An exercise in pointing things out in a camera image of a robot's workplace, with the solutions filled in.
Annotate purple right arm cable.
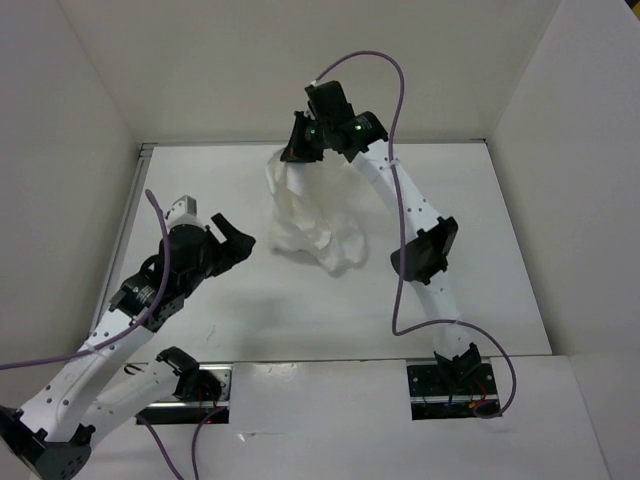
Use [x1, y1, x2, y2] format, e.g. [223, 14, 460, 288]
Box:
[310, 50, 518, 419]

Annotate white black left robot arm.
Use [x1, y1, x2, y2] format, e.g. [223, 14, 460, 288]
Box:
[1, 214, 256, 479]

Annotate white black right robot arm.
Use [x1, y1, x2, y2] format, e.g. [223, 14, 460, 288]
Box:
[280, 81, 462, 325]

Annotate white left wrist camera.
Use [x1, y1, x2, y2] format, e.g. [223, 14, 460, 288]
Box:
[165, 195, 204, 230]

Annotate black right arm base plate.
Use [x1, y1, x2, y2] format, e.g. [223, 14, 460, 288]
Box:
[406, 363, 501, 421]

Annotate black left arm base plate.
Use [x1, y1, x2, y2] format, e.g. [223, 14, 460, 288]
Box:
[139, 364, 233, 426]

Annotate white fabric skirt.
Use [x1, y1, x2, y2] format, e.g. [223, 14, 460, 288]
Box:
[265, 149, 368, 276]

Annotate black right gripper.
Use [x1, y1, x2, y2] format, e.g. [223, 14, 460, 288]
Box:
[280, 109, 331, 162]

